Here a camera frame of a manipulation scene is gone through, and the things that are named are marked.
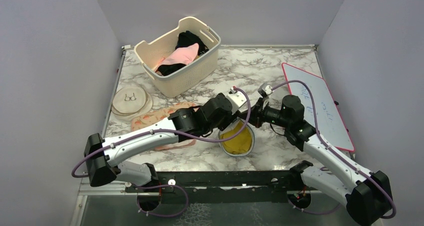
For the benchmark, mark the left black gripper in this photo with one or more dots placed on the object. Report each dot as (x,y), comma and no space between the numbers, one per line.
(228,118)

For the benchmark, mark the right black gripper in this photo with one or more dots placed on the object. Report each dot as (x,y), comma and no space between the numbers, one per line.
(257,113)

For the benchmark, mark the white mesh cylindrical laundry bag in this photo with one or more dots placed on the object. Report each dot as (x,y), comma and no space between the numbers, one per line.
(232,127)

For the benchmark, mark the yellow bra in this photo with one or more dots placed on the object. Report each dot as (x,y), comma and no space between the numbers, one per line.
(239,145)

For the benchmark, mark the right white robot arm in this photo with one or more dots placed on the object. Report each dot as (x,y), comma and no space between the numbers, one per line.
(366,195)

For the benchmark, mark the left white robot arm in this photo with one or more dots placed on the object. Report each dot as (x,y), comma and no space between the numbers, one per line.
(104,157)

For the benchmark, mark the floral peach mesh laundry bag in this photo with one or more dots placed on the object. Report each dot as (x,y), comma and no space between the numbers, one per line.
(155,116)

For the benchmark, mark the cream perforated laundry basket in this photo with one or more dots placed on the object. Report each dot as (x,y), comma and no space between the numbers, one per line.
(150,53)

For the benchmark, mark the round beige bra wash bag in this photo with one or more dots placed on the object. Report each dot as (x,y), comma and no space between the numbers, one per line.
(130,102)

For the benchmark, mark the pink garment in basket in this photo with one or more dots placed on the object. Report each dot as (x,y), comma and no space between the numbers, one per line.
(182,55)

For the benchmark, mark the pink framed whiteboard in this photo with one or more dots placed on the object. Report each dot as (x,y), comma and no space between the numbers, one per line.
(318,101)

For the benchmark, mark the black garment in basket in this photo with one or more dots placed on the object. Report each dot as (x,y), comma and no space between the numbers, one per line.
(185,39)

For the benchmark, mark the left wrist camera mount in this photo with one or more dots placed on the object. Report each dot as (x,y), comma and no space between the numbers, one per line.
(237,100)

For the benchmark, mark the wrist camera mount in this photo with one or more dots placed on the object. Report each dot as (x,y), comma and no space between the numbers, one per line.
(237,100)
(265,90)

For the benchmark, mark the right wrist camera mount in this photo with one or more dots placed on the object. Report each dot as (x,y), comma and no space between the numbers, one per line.
(265,90)

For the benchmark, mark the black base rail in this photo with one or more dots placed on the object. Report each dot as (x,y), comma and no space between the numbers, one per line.
(216,187)

